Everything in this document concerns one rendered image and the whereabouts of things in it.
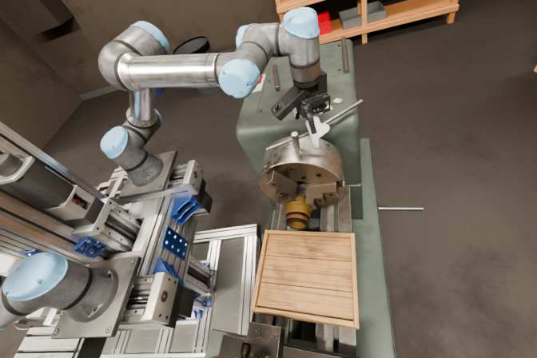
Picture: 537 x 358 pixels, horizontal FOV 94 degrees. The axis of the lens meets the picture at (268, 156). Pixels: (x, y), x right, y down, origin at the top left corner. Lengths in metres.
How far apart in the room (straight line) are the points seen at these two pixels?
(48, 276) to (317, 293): 0.78
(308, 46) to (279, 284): 0.81
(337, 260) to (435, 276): 1.05
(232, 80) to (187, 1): 4.24
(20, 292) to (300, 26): 0.90
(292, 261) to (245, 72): 0.75
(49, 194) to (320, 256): 0.92
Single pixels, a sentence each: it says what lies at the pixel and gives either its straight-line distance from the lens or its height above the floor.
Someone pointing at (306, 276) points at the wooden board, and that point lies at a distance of 1.02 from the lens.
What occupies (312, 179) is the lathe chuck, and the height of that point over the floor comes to 1.14.
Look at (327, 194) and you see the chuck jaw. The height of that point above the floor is 1.10.
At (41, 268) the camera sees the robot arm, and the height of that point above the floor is 1.38.
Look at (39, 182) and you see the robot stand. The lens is 1.00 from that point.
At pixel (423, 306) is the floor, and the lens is 1.92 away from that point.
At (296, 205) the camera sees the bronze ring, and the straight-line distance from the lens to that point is 0.86.
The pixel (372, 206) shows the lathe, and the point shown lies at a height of 0.54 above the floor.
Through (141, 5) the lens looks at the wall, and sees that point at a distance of 5.00.
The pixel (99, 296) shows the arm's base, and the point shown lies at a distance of 0.98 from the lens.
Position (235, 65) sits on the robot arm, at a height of 1.64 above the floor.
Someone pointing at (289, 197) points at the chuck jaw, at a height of 1.13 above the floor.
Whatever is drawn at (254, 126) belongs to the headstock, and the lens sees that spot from 0.99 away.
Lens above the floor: 1.85
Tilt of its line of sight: 45 degrees down
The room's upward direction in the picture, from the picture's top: 24 degrees counter-clockwise
